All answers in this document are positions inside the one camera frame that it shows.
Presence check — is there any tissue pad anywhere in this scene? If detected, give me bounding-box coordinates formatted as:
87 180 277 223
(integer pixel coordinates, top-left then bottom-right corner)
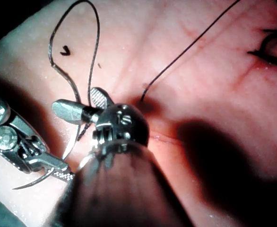
0 0 277 227

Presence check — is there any left arm needle driver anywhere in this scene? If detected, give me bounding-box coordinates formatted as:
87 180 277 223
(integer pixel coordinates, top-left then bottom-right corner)
0 94 50 173

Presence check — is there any short cut-off black thread piece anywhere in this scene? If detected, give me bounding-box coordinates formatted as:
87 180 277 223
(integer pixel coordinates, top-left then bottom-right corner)
60 45 71 57

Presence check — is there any black stitching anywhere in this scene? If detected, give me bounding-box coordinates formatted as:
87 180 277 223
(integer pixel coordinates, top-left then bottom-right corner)
246 20 277 75

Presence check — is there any curved steel needle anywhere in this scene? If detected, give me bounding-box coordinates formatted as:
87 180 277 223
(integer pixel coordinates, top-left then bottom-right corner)
11 122 81 191

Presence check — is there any left arm needle driver jaw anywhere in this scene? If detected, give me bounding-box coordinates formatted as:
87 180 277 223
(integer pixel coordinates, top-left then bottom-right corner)
52 171 75 182
26 153 70 172

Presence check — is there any right arm needle driver jaw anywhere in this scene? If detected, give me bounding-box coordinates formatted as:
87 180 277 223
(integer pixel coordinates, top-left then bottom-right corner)
89 86 116 110
52 98 102 124

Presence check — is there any right arm needle driver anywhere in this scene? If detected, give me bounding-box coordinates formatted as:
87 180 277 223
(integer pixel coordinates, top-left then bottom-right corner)
92 103 151 152

